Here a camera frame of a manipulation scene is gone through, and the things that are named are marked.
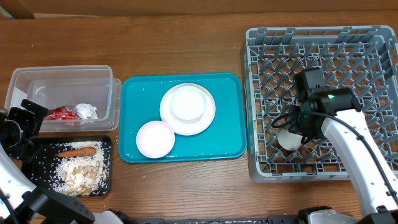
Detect red snack wrapper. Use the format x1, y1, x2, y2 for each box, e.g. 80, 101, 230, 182
44, 106, 78, 120

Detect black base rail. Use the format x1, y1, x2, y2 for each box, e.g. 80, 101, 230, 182
108, 203, 361, 224

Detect orange carrot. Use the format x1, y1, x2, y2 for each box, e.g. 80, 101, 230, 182
56, 147, 96, 157

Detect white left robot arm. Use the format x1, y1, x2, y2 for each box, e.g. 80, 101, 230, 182
1, 100, 123, 224

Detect grey dish rack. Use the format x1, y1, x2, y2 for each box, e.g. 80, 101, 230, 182
242, 26, 397, 183

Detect white cup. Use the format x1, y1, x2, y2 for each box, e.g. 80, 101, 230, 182
277, 129, 302, 151

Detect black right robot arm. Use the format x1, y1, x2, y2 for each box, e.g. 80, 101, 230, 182
286, 68, 397, 223

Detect teal plastic tray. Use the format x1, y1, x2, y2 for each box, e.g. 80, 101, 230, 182
119, 73, 247, 164

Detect rice and food scraps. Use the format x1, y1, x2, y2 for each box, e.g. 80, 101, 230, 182
30, 140, 109, 197

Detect black tray bin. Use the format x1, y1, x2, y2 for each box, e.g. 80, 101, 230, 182
21, 135, 113, 198

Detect small white plate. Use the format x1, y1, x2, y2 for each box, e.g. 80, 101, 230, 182
170, 85, 206, 121

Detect large white plate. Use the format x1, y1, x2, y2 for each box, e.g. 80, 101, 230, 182
160, 83, 216, 136

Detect pink bowl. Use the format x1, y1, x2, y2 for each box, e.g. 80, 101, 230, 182
136, 121, 175, 159

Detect clear plastic bin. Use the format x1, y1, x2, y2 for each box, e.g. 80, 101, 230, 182
4, 65, 121, 133

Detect aluminium foil ball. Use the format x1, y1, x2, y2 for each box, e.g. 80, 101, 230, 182
75, 103, 98, 119

